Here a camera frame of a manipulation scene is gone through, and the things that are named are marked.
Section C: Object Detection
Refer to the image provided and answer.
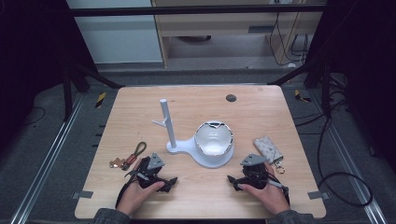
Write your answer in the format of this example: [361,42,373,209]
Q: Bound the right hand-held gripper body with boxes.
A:
[239,152,271,190]

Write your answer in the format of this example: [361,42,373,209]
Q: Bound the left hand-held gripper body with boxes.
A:
[125,151,166,189]

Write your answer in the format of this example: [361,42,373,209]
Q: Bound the keys with brown lanyard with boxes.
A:
[108,141,148,172]

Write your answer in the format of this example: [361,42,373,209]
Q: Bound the white key stand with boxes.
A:
[151,98,235,169]

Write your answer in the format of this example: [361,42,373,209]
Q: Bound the white bowl with silver rim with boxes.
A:
[193,119,234,158]

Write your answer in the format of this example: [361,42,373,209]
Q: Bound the person's left hand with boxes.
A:
[116,180,166,217]

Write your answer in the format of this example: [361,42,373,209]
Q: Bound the person's right hand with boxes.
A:
[237,161,291,216]

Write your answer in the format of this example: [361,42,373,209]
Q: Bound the yellow black tape strip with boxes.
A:
[94,91,107,109]
[293,89,313,104]

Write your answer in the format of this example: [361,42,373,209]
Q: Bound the black stand legs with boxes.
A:
[61,61,126,123]
[268,57,347,119]

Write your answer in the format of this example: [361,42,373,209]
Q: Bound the white cabinet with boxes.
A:
[65,0,163,65]

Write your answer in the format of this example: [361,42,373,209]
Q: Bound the wooden shelf unit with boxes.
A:
[150,0,328,68]

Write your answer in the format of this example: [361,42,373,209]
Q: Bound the black gripper strap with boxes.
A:
[115,182,132,209]
[266,179,291,205]

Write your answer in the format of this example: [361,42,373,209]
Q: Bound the grey metal table bracket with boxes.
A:
[71,189,94,201]
[306,190,331,201]

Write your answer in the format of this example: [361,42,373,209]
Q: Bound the metal floor rail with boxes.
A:
[8,92,86,224]
[309,89,389,224]

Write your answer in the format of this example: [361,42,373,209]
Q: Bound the hanging black cables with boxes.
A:
[268,11,310,68]

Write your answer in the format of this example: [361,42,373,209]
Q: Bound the thin black floor cable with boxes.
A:
[21,105,47,127]

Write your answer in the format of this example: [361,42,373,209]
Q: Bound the black horizontal frame bar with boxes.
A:
[66,4,327,17]

